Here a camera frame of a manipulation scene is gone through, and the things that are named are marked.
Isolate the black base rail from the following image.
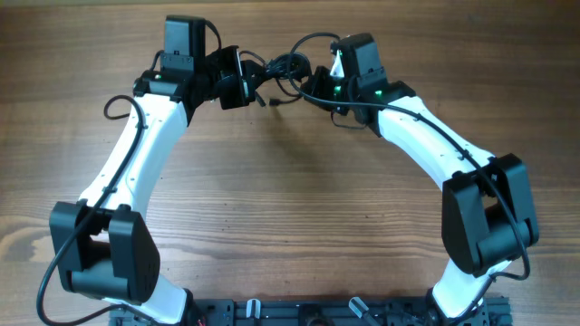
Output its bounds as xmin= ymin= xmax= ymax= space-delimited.
xmin=108 ymin=296 xmax=513 ymax=326

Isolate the black USB cable bundle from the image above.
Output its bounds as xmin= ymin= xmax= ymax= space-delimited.
xmin=238 ymin=49 xmax=314 ymax=109

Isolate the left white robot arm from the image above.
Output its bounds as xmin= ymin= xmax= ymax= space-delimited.
xmin=46 ymin=15 xmax=255 ymax=325

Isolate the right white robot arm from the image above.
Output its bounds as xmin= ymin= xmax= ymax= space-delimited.
xmin=285 ymin=34 xmax=539 ymax=325

